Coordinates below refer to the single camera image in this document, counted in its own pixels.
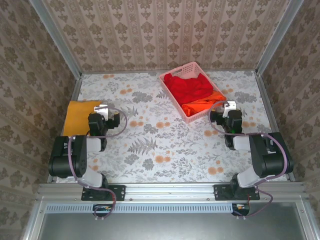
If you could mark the grey sheet metal panel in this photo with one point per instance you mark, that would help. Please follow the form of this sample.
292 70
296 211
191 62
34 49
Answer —
170 227

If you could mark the black connector box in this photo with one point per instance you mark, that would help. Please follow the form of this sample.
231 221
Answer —
102 208
241 208

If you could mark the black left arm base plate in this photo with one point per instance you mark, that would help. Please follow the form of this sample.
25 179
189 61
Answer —
120 192

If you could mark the aluminium frame post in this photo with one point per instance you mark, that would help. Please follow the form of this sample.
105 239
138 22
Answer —
55 37
277 42

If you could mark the folded yellow t-shirt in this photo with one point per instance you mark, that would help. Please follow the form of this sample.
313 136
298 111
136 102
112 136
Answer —
75 117

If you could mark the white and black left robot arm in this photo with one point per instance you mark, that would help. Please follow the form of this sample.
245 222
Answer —
75 155

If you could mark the floral table cover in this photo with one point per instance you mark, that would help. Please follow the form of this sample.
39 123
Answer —
150 162

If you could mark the aluminium mounting rail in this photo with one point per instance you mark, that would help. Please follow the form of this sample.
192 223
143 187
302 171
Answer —
170 191

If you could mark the pink plastic basket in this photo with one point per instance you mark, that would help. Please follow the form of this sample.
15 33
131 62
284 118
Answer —
192 67

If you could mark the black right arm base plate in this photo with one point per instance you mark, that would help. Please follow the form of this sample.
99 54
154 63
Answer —
220 193

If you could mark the orange t-shirt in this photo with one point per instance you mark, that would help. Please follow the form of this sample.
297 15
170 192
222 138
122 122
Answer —
197 106

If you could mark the red t-shirt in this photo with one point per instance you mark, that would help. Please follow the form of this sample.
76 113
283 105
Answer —
190 90

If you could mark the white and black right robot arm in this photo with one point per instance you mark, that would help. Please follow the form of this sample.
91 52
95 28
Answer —
265 155

